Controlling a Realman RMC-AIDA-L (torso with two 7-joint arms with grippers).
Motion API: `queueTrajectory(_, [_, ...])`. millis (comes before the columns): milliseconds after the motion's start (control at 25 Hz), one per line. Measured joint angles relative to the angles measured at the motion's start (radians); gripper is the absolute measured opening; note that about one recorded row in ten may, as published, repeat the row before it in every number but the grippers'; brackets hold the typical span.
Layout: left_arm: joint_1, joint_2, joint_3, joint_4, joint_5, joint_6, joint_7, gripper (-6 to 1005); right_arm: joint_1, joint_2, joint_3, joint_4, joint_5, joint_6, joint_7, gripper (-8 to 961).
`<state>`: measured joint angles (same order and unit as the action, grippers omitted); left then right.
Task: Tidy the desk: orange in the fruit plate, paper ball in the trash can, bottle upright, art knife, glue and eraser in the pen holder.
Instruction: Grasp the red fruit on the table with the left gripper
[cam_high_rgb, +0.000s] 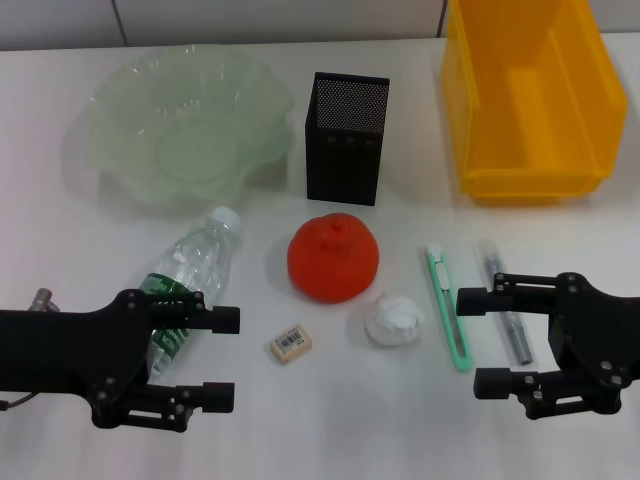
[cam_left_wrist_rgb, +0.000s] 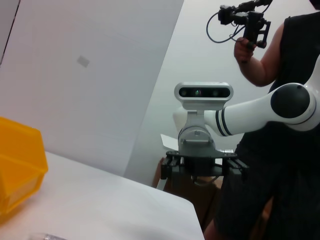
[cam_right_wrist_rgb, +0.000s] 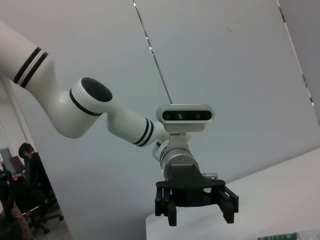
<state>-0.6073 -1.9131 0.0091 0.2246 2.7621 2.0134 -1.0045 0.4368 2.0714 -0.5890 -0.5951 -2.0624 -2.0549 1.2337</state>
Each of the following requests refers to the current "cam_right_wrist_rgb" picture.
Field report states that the dark-haired seated person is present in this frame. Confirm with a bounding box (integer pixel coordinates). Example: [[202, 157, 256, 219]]
[[17, 142, 42, 181]]

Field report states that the brown jacket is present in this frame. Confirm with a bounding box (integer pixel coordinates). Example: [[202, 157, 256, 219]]
[[0, 199, 35, 240]]

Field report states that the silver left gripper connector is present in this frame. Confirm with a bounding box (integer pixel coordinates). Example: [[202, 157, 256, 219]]
[[201, 171, 219, 181]]

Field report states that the clear green-label water bottle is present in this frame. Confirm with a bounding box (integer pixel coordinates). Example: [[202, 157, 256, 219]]
[[257, 231, 320, 240]]

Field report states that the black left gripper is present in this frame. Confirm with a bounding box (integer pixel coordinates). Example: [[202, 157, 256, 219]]
[[154, 162, 240, 227]]

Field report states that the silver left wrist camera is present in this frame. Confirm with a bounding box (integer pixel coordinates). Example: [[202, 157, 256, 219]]
[[156, 103, 215, 133]]

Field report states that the black office chair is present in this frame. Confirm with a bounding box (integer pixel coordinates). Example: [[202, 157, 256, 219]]
[[21, 152, 65, 235]]

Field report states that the dark red board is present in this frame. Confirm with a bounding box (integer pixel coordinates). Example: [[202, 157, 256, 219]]
[[9, 155, 26, 176]]

